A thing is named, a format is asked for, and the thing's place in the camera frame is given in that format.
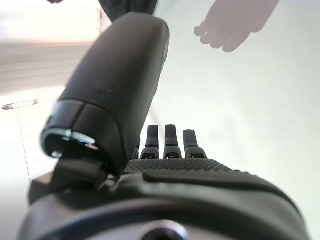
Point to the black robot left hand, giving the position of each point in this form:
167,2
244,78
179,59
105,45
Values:
112,75

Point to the black garment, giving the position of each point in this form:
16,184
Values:
130,7

